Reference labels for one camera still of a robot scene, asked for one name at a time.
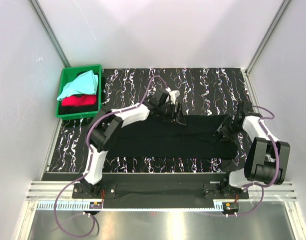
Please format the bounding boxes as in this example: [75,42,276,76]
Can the aluminium corner post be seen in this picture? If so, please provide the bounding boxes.
[245,0,293,76]
[28,0,71,68]

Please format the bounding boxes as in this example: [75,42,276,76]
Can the red t shirt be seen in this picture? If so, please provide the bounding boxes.
[61,94,97,107]

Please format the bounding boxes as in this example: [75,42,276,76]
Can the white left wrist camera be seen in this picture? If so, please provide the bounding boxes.
[166,87,180,104]

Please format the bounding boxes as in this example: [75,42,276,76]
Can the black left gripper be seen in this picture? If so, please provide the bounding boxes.
[158,102,186,126]

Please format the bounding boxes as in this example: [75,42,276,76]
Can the black t shirt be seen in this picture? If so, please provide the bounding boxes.
[107,115,238,160]

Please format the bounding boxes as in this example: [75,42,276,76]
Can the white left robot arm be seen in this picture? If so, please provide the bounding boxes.
[80,88,186,198]

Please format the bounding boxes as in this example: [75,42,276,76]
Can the light blue t shirt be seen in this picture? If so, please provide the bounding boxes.
[57,70,99,101]

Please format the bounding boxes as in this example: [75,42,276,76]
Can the aluminium frame rail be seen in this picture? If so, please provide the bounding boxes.
[26,181,69,200]

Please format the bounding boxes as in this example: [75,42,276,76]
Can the black folded shirt in bin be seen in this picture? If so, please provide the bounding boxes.
[58,103,98,115]

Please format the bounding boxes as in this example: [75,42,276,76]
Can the green plastic bin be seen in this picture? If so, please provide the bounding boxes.
[55,64,102,120]

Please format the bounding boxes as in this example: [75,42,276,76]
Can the left aluminium corner post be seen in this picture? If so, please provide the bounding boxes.
[28,0,71,68]

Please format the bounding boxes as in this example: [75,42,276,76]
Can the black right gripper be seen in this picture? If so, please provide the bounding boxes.
[214,115,244,144]

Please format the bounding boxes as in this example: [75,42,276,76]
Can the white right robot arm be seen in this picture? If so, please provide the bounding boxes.
[215,101,291,198]

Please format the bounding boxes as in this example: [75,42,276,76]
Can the white slotted cable duct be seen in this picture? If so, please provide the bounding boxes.
[36,201,225,212]

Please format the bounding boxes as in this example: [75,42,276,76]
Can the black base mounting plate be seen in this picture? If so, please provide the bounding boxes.
[72,173,249,211]

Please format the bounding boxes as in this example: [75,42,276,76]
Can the right aluminium corner post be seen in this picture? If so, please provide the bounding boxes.
[245,0,293,76]

